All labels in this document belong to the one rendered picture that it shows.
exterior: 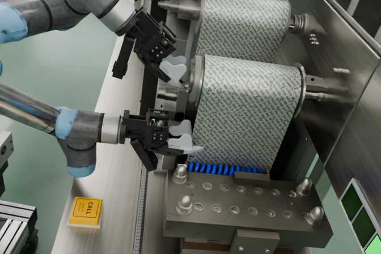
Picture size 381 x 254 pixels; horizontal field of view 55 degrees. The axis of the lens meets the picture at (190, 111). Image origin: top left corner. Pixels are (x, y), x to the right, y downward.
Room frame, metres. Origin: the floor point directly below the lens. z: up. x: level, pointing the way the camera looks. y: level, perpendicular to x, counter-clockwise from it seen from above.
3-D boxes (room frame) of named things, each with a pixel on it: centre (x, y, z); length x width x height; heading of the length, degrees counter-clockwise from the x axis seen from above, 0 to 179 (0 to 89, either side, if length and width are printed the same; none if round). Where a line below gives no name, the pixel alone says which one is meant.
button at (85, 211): (0.61, 0.21, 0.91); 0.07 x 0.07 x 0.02; 8
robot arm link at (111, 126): (0.71, 0.18, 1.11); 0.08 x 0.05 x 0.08; 8
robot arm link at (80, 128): (0.70, 0.26, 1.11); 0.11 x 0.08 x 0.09; 98
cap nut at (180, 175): (0.67, -0.01, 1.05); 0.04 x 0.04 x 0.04
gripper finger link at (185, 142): (0.71, -0.01, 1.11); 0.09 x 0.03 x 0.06; 89
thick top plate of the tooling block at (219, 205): (0.64, -0.18, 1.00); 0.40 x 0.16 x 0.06; 98
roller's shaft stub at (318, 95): (0.84, -0.28, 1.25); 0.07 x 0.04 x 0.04; 98
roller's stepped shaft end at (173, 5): (1.03, 0.12, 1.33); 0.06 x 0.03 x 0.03; 98
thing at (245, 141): (0.76, -0.13, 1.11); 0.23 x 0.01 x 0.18; 98
